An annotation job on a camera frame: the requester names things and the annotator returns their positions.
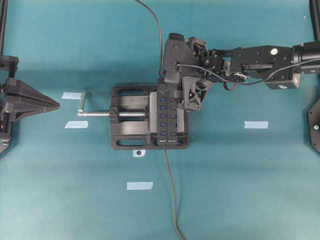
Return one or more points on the black multiport USB hub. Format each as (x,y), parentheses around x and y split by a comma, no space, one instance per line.
(166,116)

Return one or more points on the tape piece with black dot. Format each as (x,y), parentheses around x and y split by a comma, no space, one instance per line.
(138,153)

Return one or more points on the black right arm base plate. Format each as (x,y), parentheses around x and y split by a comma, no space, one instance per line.
(313,116)

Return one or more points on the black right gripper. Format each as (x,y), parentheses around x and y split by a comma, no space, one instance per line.
(184,84)

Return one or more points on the blue tape strip right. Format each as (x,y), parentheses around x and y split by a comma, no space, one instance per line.
(256,124)

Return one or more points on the blue tape strip middle left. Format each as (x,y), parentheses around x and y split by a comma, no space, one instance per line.
(76,125)

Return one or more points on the blue tape strip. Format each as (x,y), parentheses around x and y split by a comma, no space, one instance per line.
(71,95)
(76,125)
(256,124)
(139,186)

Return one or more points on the silver vise screw handle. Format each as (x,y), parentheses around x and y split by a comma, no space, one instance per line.
(82,113)

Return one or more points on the black bench vise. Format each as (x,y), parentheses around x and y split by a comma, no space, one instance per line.
(132,133)

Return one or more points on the blue tape strip bottom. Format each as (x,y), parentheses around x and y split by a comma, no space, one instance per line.
(139,186)

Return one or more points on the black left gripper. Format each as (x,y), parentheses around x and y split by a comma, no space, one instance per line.
(19,100)

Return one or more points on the blue tape strip upper left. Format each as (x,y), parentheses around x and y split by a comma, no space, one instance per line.
(71,95)

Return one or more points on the black aluminium frame rail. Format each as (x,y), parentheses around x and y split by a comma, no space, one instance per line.
(314,6)

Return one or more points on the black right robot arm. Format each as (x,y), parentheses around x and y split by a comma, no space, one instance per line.
(276,66)

